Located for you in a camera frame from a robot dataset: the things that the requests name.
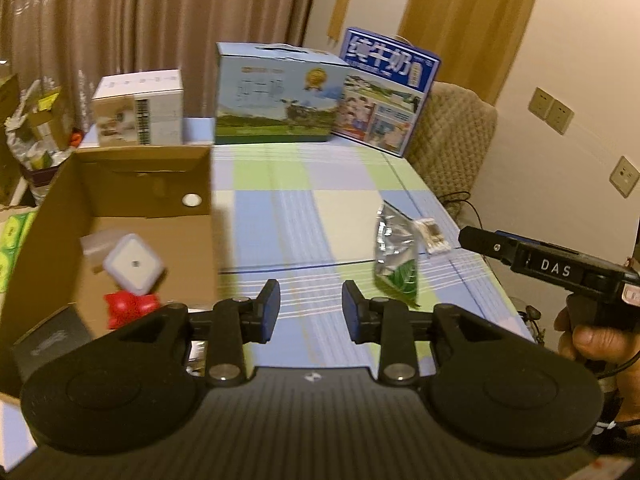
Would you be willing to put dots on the red pig toy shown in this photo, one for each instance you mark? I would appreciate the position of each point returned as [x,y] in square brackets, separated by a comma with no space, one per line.
[125,307]

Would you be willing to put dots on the checkered bed sheet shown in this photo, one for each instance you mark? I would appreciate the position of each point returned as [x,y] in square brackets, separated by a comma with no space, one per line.
[305,215]

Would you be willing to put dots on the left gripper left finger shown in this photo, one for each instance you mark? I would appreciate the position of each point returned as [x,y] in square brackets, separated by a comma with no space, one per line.
[232,324]

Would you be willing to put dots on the person's right hand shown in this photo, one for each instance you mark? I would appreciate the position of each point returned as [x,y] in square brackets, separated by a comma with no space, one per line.
[602,344]

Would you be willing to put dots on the brown curtain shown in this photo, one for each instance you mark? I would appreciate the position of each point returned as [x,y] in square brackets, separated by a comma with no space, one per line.
[73,44]

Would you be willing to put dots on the translucent plastic cup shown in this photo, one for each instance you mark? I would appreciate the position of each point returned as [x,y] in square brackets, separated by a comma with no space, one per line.
[96,246]

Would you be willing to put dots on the white appliance box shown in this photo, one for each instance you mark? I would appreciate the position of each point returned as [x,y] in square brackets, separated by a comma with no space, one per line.
[143,108]

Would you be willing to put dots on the quilted beige chair cover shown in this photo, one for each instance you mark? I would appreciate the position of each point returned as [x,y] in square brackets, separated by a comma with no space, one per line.
[451,141]

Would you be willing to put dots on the light blue milk carton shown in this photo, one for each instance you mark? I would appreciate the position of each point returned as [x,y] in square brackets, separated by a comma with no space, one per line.
[276,93]

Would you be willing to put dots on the wall socket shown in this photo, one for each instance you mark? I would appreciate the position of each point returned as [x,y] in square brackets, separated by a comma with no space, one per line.
[624,177]

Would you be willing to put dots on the bin with trash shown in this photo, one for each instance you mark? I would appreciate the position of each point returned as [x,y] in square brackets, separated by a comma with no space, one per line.
[41,135]

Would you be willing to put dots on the cotton swab pack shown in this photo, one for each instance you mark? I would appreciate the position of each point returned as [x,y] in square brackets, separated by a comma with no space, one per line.
[432,237]

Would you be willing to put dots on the green tissue packs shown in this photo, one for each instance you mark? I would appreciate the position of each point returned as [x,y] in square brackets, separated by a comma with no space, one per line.
[13,235]

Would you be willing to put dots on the silver green foil pouch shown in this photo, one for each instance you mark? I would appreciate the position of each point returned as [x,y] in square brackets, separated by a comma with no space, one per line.
[396,252]

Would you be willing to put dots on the black product box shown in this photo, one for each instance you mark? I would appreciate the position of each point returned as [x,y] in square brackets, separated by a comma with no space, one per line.
[60,333]

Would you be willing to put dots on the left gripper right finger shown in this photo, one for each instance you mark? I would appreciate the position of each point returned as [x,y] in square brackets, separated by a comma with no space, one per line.
[386,322]

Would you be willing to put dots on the yellow wooden door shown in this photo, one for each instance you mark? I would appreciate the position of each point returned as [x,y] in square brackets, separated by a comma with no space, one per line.
[477,40]

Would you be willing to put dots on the brown cardboard box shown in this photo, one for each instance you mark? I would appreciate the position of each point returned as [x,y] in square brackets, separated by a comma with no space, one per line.
[161,193]

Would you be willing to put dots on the dark blue milk carton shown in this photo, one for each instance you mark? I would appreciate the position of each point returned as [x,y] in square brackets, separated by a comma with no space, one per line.
[385,90]

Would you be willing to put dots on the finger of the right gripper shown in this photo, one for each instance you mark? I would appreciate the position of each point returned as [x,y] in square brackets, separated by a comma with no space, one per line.
[498,245]

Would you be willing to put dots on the white power adapter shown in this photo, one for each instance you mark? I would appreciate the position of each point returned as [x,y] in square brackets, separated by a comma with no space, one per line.
[134,265]

